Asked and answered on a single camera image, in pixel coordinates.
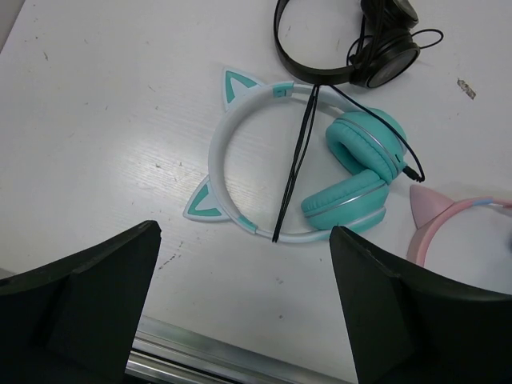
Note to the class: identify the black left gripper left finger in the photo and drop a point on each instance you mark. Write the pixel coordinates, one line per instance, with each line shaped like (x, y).
(74, 320)

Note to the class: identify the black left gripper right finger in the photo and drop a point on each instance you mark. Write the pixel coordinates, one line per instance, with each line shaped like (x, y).
(407, 324)

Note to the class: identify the pink blue cat ear headphones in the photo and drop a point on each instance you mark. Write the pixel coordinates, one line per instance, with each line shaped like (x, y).
(430, 210)

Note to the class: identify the teal cat ear headphones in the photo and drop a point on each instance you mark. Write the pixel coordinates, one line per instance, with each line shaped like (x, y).
(368, 142)

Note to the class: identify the black over-ear headphones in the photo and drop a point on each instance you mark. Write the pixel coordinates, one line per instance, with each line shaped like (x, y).
(384, 50)

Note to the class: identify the small tape scrap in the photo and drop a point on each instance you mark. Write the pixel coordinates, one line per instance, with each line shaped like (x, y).
(466, 89)

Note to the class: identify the aluminium table edge rail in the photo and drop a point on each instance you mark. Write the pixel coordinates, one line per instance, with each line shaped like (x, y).
(163, 353)

